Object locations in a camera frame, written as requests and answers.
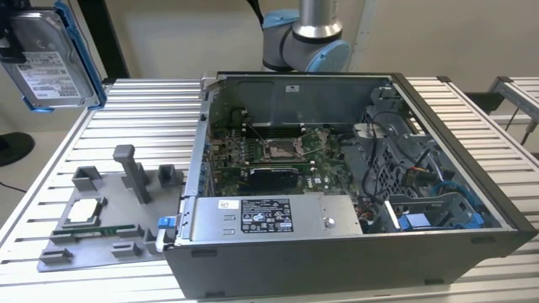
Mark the green RAM stick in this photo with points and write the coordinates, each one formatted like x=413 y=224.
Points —
x=96 y=229

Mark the silver power supply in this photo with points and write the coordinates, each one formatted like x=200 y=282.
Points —
x=211 y=221

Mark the blue case latch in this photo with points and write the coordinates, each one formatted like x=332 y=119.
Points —
x=164 y=222

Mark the black metal post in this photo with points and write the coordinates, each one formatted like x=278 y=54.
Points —
x=111 y=47

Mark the silver CPU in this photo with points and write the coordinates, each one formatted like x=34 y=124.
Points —
x=84 y=211

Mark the black round stand foot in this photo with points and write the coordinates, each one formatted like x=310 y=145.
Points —
x=16 y=148

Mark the black open PC case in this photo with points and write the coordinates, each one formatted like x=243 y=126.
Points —
x=315 y=268

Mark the green motherboard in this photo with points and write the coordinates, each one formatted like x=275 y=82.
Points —
x=328 y=170

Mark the silver disk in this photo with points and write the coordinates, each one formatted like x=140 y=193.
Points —
x=48 y=66

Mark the aluminium side table frame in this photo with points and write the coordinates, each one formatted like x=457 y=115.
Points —
x=511 y=91

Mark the CPU socket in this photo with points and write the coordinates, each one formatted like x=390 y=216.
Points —
x=282 y=149

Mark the locking lever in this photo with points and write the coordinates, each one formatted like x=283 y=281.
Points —
x=256 y=132

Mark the blue carrier in bay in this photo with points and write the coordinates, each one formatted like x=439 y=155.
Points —
x=415 y=222

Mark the black graphics card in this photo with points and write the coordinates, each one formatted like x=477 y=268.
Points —
x=271 y=180

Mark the grey plastic parts rack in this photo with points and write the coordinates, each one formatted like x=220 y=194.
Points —
x=122 y=208

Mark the black box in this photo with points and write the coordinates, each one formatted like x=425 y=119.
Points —
x=485 y=101

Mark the grey metal disk bay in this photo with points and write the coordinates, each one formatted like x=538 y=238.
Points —
x=379 y=158

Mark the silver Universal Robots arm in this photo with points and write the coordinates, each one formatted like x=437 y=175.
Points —
x=315 y=19

